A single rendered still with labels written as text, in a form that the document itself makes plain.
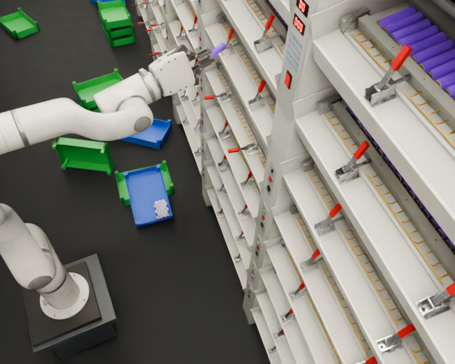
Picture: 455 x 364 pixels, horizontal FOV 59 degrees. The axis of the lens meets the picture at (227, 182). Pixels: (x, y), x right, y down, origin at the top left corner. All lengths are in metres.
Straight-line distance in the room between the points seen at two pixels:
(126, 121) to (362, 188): 0.56
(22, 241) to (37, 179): 1.32
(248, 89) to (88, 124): 0.49
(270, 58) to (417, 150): 0.53
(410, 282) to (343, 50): 0.40
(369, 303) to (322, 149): 0.32
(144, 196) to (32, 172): 0.73
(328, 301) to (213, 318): 1.01
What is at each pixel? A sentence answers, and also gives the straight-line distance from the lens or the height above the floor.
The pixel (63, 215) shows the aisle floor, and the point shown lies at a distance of 2.42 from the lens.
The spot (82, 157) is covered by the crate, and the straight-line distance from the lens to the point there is 2.59.
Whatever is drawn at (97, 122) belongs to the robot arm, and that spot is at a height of 1.22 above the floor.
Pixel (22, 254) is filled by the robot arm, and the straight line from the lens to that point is 1.37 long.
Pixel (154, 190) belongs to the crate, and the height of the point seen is 0.07.
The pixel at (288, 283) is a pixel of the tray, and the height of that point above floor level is 0.74.
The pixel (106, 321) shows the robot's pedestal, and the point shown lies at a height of 0.28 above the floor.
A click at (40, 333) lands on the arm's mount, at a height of 0.30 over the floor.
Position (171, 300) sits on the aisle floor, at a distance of 2.05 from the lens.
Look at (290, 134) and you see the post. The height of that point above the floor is 1.25.
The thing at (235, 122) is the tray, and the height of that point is 0.93.
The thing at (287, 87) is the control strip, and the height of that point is 1.35.
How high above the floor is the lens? 1.90
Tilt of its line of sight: 52 degrees down
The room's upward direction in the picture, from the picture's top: 3 degrees clockwise
